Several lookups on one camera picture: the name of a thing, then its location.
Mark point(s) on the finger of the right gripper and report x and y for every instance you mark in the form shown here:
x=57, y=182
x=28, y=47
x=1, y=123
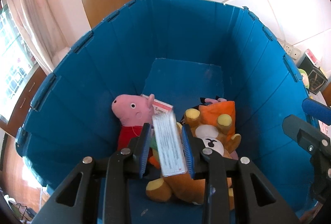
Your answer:
x=317, y=144
x=317, y=110

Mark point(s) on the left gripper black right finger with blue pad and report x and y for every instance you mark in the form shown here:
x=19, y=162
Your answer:
x=256, y=200

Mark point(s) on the white printed medicine box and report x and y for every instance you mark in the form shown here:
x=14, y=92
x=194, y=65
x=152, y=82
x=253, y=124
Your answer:
x=169, y=145

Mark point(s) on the brown bear plush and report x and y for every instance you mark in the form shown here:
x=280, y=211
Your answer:
x=200, y=131

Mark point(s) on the black gift box gold pattern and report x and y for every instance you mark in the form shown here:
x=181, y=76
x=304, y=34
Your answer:
x=315, y=78

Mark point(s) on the green hooded plush doll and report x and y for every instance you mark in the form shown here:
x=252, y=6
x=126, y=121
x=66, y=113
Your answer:
x=305, y=78

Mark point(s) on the red white tissue box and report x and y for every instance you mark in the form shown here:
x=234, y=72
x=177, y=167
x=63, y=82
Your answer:
x=312, y=58

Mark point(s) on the pink pig plush orange dress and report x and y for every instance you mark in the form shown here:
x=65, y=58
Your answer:
x=217, y=110

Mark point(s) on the pink pig plush red dress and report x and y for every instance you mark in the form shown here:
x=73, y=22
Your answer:
x=133, y=111

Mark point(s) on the pink white small box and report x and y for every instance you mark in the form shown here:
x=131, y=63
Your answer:
x=161, y=107

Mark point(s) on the blue plastic storage bin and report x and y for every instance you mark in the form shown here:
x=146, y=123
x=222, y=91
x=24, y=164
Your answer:
x=180, y=51

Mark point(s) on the pink curtain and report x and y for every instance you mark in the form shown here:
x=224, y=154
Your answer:
x=49, y=27

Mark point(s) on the white wall socket panel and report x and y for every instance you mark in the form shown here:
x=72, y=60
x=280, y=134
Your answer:
x=291, y=50

